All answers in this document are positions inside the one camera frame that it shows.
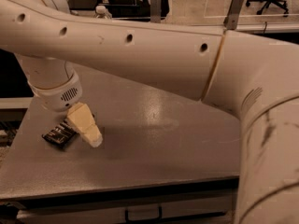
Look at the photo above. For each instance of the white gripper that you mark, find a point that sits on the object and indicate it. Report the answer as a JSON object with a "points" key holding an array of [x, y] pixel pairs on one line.
{"points": [[61, 97]]}

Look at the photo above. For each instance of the black rxbar chocolate bar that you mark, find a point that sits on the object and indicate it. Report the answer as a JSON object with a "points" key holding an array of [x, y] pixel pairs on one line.
{"points": [[60, 135]]}

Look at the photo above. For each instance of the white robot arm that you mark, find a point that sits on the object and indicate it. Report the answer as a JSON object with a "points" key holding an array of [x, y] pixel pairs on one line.
{"points": [[251, 77]]}

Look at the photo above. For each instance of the clear plastic water bottle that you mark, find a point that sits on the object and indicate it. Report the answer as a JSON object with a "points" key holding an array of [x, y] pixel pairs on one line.
{"points": [[102, 13]]}

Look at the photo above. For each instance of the dark background desk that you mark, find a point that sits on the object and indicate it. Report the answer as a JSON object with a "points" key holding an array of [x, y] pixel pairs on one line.
{"points": [[134, 10]]}

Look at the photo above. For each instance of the white table drawer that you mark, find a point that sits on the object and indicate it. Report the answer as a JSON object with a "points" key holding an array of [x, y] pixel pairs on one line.
{"points": [[200, 208]]}

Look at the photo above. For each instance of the black office chair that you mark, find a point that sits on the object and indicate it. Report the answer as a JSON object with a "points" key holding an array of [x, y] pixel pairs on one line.
{"points": [[266, 4]]}

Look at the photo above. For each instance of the black drawer handle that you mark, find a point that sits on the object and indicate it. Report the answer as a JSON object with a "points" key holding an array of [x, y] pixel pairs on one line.
{"points": [[143, 216]]}

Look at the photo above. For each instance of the middle metal rail bracket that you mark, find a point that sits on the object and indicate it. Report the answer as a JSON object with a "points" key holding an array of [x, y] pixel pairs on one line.
{"points": [[155, 11]]}

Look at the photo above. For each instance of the metal rail bracket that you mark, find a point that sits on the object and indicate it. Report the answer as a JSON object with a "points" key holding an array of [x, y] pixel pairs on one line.
{"points": [[232, 17], [155, 11]]}

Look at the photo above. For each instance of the right metal rail bracket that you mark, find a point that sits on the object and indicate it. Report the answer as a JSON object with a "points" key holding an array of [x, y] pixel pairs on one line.
{"points": [[232, 17]]}

